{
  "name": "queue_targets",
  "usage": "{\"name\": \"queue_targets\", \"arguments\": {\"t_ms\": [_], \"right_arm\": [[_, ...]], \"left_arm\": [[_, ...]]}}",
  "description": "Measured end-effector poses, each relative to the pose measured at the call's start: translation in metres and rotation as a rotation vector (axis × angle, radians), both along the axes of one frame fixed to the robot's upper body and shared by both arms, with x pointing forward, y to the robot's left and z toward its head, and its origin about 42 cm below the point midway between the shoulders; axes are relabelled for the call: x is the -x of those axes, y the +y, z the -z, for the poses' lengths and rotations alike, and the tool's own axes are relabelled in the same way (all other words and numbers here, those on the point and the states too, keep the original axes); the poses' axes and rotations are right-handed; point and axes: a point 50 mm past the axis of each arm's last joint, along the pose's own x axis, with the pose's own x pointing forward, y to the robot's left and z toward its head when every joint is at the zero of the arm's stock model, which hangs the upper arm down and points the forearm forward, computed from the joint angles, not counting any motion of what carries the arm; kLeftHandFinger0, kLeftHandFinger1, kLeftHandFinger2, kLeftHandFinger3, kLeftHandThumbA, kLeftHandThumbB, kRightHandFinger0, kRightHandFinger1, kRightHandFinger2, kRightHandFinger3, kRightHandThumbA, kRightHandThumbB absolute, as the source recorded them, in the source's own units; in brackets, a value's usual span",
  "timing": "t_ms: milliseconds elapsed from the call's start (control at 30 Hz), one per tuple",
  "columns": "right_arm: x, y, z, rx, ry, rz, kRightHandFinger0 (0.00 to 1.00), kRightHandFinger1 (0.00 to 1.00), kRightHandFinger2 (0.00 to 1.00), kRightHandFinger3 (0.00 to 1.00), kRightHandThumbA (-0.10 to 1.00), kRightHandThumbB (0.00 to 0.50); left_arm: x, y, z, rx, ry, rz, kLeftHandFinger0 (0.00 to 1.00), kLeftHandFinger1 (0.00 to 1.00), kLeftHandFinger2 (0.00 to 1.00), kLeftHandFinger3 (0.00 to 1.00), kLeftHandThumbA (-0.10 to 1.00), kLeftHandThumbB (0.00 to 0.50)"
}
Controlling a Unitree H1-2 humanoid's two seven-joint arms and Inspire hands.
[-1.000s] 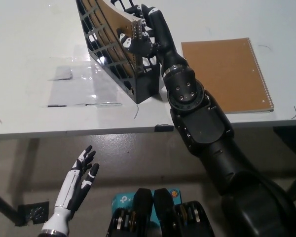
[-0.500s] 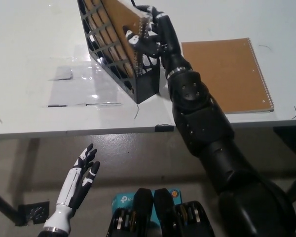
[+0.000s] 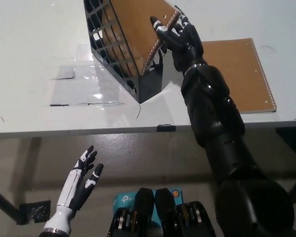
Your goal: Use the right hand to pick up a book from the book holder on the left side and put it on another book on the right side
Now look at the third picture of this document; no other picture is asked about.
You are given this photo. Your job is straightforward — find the black floor tape patch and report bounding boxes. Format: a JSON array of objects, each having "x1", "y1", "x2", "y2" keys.
[{"x1": 16, "y1": 199, "x2": 51, "y2": 225}]

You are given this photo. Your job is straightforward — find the black table edge clip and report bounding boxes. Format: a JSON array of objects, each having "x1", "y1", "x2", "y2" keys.
[{"x1": 156, "y1": 124, "x2": 176, "y2": 132}]

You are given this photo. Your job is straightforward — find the transparent plastic sheet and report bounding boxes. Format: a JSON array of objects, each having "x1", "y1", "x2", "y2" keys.
[{"x1": 49, "y1": 59, "x2": 125, "y2": 107}]

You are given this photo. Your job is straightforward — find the grey paper patch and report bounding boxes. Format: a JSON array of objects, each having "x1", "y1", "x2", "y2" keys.
[{"x1": 50, "y1": 69, "x2": 76, "y2": 80}]

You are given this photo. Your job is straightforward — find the black robot torso blocks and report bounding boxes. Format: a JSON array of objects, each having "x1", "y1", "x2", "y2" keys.
[{"x1": 107, "y1": 187, "x2": 215, "y2": 237}]

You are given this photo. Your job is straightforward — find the black lattice book holder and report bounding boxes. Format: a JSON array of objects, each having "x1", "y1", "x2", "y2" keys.
[{"x1": 83, "y1": 0, "x2": 165, "y2": 104}]

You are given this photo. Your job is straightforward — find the teal router box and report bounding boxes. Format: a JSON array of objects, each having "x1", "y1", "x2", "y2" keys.
[{"x1": 112, "y1": 189, "x2": 182, "y2": 223}]

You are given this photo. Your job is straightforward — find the white and black left hand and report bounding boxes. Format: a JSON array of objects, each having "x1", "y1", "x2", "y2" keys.
[{"x1": 43, "y1": 145, "x2": 105, "y2": 230}]

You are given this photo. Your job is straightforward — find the brown spiral notebook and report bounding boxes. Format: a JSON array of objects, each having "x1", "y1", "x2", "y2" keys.
[
  {"x1": 201, "y1": 38, "x2": 277, "y2": 114},
  {"x1": 102, "y1": 0, "x2": 182, "y2": 76}
]

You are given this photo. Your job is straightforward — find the black and white right hand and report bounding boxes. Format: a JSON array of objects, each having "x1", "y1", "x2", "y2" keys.
[{"x1": 149, "y1": 4, "x2": 205, "y2": 73}]

